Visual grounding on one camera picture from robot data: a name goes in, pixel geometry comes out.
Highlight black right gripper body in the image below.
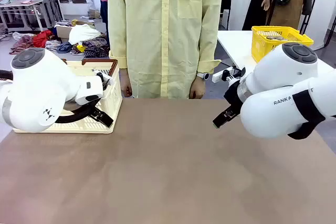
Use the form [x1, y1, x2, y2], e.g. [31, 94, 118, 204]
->
[223, 78, 242, 109]

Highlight person's left forearm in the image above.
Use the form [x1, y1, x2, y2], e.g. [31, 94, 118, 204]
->
[196, 11, 223, 78]

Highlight person's right forearm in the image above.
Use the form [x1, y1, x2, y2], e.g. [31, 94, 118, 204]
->
[108, 11, 129, 78]

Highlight yellow plastic basket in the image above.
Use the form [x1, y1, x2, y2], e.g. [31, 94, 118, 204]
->
[251, 25, 314, 63]

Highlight person's right hand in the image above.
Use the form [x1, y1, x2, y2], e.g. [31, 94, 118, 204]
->
[122, 76, 133, 98]

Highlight person's left hand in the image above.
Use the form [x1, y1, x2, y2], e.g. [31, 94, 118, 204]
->
[189, 78, 207, 100]

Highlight dark patterned cloth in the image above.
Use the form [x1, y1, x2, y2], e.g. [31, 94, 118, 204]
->
[83, 37, 110, 58]

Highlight white side table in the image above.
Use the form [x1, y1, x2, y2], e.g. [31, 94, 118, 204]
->
[217, 30, 336, 78]

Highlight white cloth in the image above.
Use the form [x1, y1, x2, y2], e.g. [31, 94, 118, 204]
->
[68, 24, 102, 45]

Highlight cardboard box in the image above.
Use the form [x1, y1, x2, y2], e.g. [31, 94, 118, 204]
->
[54, 24, 77, 44]

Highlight person's yellow shirt torso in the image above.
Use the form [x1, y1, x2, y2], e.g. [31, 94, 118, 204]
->
[107, 0, 229, 99]

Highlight red cloth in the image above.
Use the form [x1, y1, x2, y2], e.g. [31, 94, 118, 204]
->
[33, 30, 55, 48]

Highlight background person brown apron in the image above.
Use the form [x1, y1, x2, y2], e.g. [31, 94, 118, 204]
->
[243, 0, 317, 31]

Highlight grey background work table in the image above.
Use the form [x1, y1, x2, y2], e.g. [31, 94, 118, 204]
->
[0, 0, 65, 32]

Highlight black tripod stand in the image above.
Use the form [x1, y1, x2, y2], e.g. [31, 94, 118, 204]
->
[300, 0, 323, 36]

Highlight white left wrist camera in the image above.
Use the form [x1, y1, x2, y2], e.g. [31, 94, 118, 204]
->
[93, 69, 115, 88]

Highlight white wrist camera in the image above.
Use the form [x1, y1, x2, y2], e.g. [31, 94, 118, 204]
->
[93, 69, 115, 88]
[212, 67, 246, 83]

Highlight cream shopping basket brown handles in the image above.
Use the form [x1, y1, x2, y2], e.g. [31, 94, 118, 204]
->
[12, 58, 123, 134]

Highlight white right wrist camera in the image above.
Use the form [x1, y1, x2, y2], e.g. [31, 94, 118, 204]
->
[212, 67, 246, 83]

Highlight black right arm cable sleeve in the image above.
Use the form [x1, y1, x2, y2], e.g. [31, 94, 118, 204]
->
[287, 90, 326, 140]

